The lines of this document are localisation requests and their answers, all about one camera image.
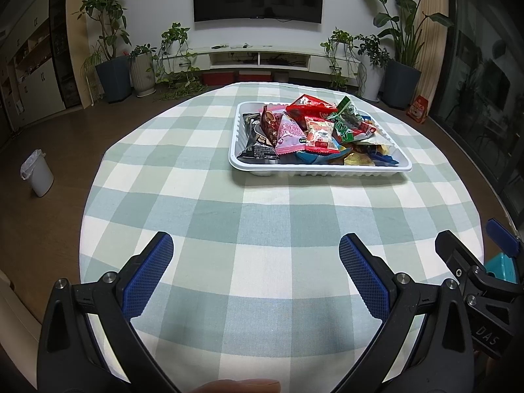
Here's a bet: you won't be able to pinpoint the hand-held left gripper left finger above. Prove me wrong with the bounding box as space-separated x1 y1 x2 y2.
37 231 181 393

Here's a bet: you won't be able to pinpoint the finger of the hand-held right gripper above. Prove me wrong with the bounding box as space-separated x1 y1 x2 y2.
485 219 521 257
435 230 489 292

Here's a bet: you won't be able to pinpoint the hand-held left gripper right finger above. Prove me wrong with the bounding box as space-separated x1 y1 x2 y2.
333 233 477 393

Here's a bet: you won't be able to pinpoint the blue cake packet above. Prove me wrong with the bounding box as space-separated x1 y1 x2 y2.
368 143 402 166

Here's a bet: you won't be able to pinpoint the gold red snack packet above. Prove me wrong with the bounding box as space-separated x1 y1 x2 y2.
344 151 377 166

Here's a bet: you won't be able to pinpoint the white plastic tray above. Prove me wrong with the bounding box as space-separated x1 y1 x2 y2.
228 100 413 178

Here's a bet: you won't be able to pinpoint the light blue snack packet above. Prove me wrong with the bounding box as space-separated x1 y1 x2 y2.
295 147 353 165

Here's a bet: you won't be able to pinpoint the small red white packet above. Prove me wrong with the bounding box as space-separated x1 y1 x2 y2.
304 117 334 151

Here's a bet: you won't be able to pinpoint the green snack packet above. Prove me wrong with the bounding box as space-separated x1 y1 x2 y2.
329 96 377 144

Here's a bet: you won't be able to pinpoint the pink snack packet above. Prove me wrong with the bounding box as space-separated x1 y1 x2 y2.
274 114 308 155

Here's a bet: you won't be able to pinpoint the black snack packet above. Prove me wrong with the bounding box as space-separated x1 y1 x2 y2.
236 112 281 162

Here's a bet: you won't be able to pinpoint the large red snack packet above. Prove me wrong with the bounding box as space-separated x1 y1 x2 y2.
285 94 338 121

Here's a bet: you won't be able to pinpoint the person's left hand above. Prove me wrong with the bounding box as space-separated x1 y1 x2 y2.
192 379 282 393

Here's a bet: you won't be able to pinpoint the teal plastic stool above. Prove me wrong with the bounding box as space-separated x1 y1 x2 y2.
485 254 517 283

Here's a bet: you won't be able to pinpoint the red paper bag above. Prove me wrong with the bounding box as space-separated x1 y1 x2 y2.
406 95 430 124

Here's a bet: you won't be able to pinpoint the glass sliding door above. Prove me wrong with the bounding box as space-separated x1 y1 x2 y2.
432 0 524 222

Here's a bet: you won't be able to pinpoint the white trash bin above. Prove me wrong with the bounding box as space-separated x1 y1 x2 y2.
20 149 55 198

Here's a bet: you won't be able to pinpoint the large-leaf plant in dark pot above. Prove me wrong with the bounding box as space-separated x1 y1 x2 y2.
351 0 455 109

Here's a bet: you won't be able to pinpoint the small plant in white pot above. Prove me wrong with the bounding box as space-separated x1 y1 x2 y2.
356 35 389 102

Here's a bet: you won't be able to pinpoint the tall plant in dark pot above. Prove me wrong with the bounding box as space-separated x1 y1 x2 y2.
74 0 134 103

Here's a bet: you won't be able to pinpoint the plant in white ribbed pot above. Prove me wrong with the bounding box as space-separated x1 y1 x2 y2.
128 44 158 98

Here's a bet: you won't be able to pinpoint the red storage box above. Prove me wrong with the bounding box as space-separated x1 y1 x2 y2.
202 71 236 86

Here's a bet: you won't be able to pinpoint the white television console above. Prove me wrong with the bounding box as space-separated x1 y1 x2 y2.
192 45 361 78

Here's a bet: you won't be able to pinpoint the vine plant on stand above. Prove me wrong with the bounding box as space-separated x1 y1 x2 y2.
320 28 361 91

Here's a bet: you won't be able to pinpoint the beige curtain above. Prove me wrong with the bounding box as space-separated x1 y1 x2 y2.
418 0 449 103

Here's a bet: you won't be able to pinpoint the trailing vine plant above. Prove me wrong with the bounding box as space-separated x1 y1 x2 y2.
153 22 209 101

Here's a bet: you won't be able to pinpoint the dark shelf unit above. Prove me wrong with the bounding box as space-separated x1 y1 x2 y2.
49 0 83 109

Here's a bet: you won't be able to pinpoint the white wall cabinets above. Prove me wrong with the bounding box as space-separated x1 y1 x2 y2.
0 4 68 132

